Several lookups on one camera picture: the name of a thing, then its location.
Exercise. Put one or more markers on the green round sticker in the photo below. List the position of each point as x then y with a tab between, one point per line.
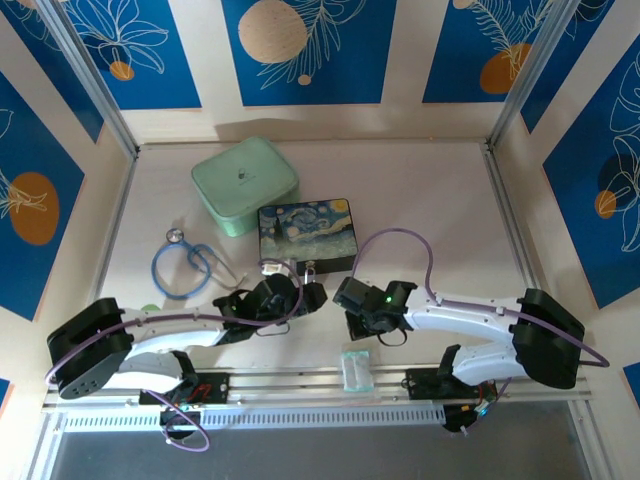
148	306

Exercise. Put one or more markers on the blue stethoscope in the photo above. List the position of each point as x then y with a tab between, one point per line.
172	280

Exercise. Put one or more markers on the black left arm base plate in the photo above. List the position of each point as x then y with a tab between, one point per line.
212	387

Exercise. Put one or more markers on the brass padlock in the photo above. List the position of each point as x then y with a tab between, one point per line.
310	274

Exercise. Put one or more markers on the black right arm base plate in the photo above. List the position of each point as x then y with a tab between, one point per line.
422	384

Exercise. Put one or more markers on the mint green zip case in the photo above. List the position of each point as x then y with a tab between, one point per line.
240	185

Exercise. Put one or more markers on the aluminium frame post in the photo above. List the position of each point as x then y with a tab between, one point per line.
527	75
90	75

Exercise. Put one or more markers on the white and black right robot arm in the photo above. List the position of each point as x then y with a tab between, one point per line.
465	320

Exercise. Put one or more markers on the aluminium mounting rail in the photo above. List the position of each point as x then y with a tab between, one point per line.
300	382

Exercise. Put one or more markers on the starry night print box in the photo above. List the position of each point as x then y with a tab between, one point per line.
307	230

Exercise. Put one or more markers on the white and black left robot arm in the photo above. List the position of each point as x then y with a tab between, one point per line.
165	336

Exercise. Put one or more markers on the aluminium table edge rail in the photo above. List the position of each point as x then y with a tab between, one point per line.
510	225
112	235

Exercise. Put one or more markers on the clear plastic packet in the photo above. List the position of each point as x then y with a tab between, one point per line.
356	372

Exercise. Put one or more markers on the blue floral wall panel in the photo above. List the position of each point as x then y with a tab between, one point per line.
145	55
310	50
480	50

